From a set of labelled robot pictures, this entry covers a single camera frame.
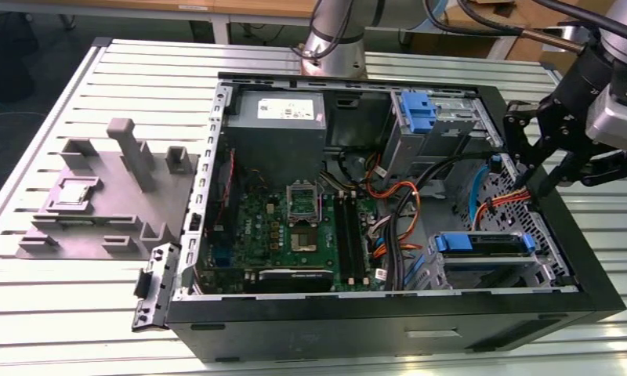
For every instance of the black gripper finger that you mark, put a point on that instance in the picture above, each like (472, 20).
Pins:
(520, 145)
(557, 176)

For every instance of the hard disk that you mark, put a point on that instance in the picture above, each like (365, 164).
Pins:
(452, 243)

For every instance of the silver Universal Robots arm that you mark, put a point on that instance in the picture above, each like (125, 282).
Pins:
(334, 58)

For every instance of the grey metal disk bay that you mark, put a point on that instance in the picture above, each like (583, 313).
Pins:
(481, 259)

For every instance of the grey metal drive cage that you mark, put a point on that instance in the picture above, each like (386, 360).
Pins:
(450, 137)

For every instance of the brown wooden cabinet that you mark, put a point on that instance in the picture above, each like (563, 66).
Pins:
(522, 55)

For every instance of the blue plastic drive latch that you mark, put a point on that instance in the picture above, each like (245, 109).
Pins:
(417, 113)

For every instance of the black fan shroud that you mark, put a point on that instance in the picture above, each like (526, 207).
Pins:
(356, 125)

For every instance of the black RAM slot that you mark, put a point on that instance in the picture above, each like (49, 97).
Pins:
(357, 235)

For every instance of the thin locking lever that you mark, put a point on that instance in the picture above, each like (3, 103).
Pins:
(322, 207)

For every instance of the grey power supply unit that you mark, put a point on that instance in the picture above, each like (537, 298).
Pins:
(277, 141)

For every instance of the CPU socket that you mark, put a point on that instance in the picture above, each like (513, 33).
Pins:
(306, 241)

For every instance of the green motherboard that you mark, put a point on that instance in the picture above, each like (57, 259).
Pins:
(262, 219)

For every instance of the black graphics card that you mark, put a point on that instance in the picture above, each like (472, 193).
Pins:
(293, 276)

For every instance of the black PC case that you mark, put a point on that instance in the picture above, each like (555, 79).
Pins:
(320, 329)

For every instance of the blue expansion slot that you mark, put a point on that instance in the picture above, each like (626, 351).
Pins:
(222, 256)

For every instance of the wooden desk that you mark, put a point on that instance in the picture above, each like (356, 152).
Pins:
(214, 9)

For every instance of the grey parts rack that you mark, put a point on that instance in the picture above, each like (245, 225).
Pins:
(115, 203)

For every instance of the silver CPU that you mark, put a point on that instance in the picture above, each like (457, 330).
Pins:
(73, 193)

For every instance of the green RAM stick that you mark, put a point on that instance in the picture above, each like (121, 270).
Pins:
(78, 223)

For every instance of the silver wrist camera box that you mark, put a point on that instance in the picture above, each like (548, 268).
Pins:
(615, 117)

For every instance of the grey card retention bracket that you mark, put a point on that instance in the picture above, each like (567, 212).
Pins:
(159, 282)

